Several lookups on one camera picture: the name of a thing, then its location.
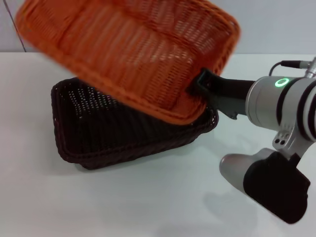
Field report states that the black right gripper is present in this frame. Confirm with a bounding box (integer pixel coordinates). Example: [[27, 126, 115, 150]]
[[185, 68, 256, 120]]

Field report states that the orange woven basket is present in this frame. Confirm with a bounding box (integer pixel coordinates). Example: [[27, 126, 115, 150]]
[[14, 0, 241, 126]]

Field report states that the dark brown woven basket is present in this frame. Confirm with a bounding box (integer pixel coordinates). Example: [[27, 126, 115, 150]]
[[50, 77, 220, 170]]

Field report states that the grey cable with metal plug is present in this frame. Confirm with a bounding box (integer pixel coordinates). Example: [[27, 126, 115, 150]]
[[268, 60, 311, 77]]

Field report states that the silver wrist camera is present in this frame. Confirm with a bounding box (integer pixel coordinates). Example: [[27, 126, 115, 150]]
[[219, 147, 312, 225]]

